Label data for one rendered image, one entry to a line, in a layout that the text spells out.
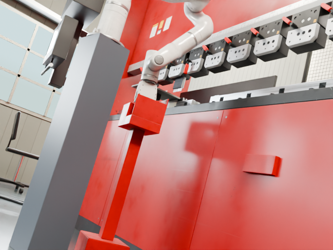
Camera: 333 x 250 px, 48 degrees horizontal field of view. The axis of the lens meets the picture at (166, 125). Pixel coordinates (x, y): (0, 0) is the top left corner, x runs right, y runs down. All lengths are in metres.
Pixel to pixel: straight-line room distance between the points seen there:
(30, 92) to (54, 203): 4.01
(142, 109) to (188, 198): 0.47
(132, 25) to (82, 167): 1.91
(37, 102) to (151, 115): 3.94
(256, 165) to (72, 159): 0.77
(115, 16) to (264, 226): 1.15
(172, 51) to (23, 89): 3.92
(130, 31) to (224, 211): 2.16
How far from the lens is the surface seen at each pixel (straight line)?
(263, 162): 1.41
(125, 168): 1.80
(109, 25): 1.83
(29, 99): 5.56
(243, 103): 1.63
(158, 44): 2.89
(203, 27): 2.00
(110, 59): 1.75
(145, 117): 1.77
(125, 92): 3.20
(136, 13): 3.40
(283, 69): 5.10
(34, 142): 5.63
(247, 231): 1.43
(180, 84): 2.42
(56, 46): 3.21
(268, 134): 1.47
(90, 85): 1.69
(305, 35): 1.73
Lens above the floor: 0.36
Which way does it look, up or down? 11 degrees up
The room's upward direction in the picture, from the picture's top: 16 degrees clockwise
